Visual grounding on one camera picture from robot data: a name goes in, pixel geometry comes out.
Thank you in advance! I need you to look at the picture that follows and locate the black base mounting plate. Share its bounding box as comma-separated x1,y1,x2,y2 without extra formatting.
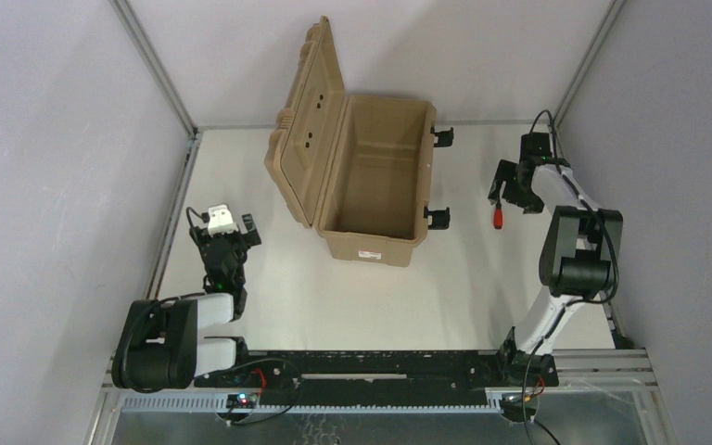
193,350,559,409

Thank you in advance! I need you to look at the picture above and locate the aluminium frame rail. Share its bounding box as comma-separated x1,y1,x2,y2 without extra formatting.
553,349,657,391

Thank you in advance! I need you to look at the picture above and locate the red black handled screwdriver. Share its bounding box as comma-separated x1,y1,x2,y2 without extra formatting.
492,201,503,230

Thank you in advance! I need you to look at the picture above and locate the black upper bin latch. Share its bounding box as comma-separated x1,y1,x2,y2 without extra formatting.
430,127,454,148

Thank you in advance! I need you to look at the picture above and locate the tan hinged bin lid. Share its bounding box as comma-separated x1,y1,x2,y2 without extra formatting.
264,16,346,228

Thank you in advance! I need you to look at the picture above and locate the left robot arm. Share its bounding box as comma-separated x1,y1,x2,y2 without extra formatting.
111,206,261,393

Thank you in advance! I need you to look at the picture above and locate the white label sticker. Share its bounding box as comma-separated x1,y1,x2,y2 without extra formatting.
358,250,382,261

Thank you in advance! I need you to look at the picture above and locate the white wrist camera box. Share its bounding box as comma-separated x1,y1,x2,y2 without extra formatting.
206,204,238,236

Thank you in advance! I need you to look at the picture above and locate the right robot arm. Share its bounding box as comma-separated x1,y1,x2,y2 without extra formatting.
488,131,623,386

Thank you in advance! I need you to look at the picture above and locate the tan plastic storage bin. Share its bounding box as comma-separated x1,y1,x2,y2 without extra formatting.
314,95,437,267

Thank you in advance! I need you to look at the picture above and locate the small electronics board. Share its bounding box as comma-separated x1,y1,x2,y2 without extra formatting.
226,393,260,412

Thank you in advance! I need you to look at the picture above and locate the black bin latch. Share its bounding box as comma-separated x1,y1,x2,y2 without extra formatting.
424,207,451,230
430,127,454,148

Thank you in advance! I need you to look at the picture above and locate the black lower bin latch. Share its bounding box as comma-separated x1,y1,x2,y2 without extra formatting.
424,207,451,230

